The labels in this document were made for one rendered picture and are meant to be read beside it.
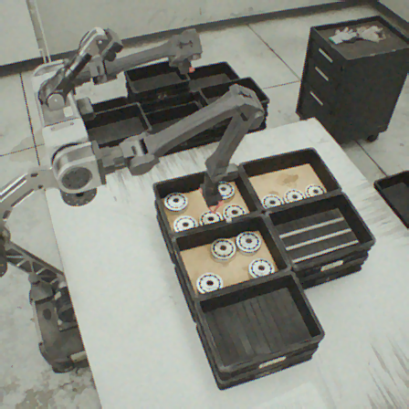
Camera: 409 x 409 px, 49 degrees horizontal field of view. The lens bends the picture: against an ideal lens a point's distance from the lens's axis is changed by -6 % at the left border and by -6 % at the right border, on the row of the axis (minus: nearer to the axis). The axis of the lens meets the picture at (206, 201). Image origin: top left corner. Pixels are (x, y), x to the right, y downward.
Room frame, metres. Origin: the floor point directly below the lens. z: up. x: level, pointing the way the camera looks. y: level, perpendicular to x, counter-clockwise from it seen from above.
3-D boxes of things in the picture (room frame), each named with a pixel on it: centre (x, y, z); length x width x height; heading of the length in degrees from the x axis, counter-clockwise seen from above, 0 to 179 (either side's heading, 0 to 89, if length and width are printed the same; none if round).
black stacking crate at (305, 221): (1.18, -0.48, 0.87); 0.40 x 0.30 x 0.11; 110
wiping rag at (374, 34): (2.94, -1.14, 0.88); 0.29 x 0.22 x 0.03; 114
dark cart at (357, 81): (2.85, -1.05, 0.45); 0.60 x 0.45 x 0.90; 114
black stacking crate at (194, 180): (1.32, 0.00, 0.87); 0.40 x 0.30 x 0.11; 110
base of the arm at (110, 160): (1.01, 0.30, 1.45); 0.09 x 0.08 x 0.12; 24
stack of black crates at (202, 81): (2.88, 0.00, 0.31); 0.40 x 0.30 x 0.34; 114
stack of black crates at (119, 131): (2.19, 0.57, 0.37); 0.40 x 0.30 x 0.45; 114
